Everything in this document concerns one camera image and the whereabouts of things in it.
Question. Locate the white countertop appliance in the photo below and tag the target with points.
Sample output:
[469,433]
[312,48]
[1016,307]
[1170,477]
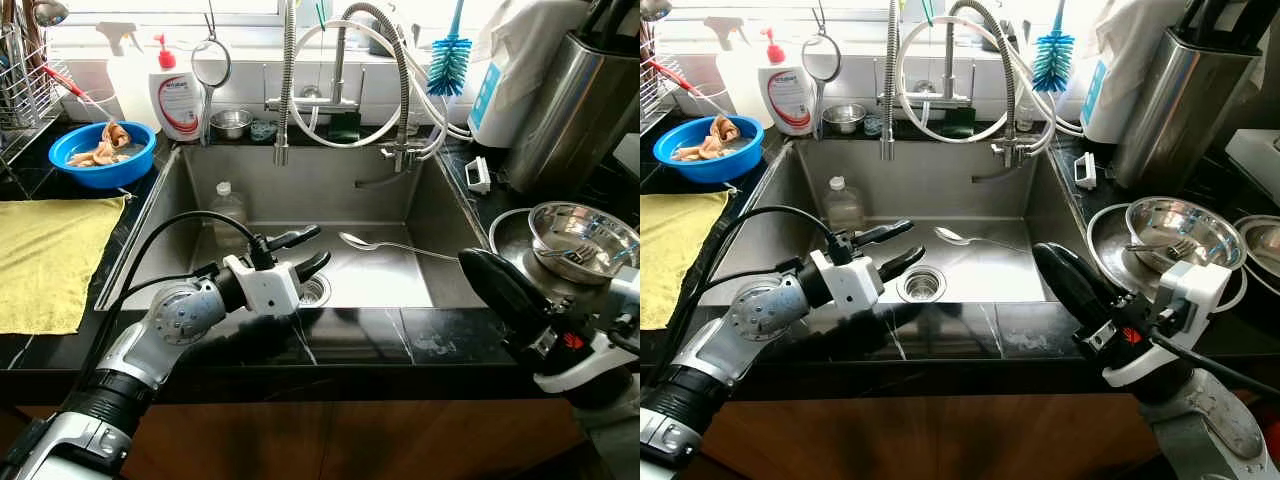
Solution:
[628,155]
[1255,160]

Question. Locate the blue plastic bowl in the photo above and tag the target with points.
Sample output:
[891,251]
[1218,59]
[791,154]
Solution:
[120,172]
[735,165]

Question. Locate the steel knife block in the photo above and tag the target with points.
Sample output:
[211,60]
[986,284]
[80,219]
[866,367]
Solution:
[1180,115]
[570,120]

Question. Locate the green sponge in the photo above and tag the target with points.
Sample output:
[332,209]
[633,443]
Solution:
[957,122]
[346,128]

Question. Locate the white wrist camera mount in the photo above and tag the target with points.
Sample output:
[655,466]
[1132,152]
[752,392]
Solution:
[850,285]
[268,290]
[590,370]
[1200,290]

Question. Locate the small steel bowl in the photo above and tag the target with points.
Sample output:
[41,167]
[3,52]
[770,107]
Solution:
[232,123]
[845,117]

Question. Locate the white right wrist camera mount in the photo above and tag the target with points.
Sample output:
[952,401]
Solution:
[1200,290]
[590,370]

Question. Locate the small teal scrubber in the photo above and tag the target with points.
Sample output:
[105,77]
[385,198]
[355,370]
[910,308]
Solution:
[873,126]
[262,130]

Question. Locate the white spray bottle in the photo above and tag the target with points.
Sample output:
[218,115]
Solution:
[740,80]
[130,85]

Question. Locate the pale raw meat pieces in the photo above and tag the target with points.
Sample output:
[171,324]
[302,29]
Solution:
[105,145]
[715,135]

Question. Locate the steel fork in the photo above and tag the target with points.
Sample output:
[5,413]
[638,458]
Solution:
[1180,246]
[580,252]

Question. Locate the steel ladle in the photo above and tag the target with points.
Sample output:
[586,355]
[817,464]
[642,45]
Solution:
[50,12]
[655,10]

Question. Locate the wooden cabinet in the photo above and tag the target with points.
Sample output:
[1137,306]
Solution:
[900,440]
[350,445]

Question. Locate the round sink drain strainer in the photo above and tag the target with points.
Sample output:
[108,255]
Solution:
[318,293]
[920,285]

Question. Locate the white soap bottle red pump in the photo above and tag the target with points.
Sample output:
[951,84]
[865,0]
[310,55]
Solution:
[785,100]
[175,105]

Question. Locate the steel spoon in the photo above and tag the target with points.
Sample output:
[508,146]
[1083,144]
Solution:
[950,235]
[355,240]

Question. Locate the white water purifier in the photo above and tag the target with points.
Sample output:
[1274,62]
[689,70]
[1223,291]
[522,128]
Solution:
[1120,90]
[510,90]

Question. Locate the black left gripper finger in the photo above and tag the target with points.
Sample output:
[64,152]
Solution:
[312,267]
[295,238]
[880,233]
[902,264]

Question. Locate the round mesh strainer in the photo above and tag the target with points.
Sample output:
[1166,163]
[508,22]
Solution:
[211,62]
[821,57]

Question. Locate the clear plastic bottle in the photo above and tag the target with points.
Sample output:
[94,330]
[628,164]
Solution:
[228,215]
[845,205]

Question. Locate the large steel plate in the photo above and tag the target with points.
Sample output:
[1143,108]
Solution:
[508,235]
[1108,235]

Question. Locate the chrome gooseneck faucet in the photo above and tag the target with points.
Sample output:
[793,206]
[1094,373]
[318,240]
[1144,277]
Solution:
[1012,100]
[403,100]

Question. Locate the steel spring faucet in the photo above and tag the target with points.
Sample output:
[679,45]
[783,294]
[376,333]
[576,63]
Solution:
[286,90]
[890,90]

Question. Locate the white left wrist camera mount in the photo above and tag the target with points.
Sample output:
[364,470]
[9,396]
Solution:
[850,285]
[268,290]

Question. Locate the yellow dish cloth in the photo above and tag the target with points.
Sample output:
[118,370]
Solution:
[675,260]
[50,260]

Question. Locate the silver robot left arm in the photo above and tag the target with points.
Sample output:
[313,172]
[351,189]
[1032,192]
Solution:
[760,310]
[130,350]

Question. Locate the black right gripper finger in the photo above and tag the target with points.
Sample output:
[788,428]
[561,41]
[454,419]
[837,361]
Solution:
[500,285]
[1075,280]

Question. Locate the steel sink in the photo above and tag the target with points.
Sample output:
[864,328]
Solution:
[300,180]
[900,175]

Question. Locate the shiny steel bowl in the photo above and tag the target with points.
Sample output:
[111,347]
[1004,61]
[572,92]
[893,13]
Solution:
[1262,245]
[1190,225]
[580,230]

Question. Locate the blue bottle brush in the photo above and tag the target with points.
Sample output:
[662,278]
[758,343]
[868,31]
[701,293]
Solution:
[450,65]
[1053,60]

